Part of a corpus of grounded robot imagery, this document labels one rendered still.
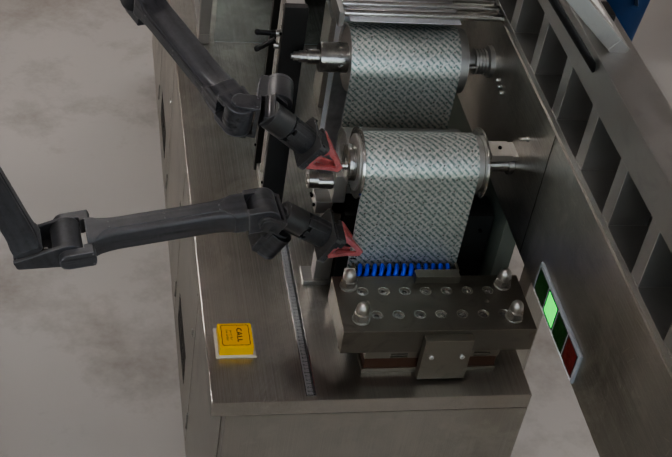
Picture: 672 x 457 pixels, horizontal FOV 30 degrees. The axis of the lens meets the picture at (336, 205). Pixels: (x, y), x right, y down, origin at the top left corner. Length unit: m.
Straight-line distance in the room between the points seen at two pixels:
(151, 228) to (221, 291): 0.35
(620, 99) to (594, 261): 0.29
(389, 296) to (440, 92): 0.45
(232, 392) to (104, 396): 1.22
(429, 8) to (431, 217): 0.44
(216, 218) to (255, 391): 0.36
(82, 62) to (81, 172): 0.68
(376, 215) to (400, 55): 0.34
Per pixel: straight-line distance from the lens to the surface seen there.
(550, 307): 2.40
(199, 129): 3.14
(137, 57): 5.02
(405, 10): 2.67
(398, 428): 2.62
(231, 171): 3.02
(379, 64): 2.61
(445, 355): 2.54
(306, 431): 2.58
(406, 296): 2.57
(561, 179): 2.36
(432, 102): 2.69
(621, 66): 2.22
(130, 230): 2.41
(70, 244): 2.40
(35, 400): 3.68
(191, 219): 2.42
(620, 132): 2.14
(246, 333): 2.58
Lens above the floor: 2.76
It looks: 39 degrees down
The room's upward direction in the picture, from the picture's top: 10 degrees clockwise
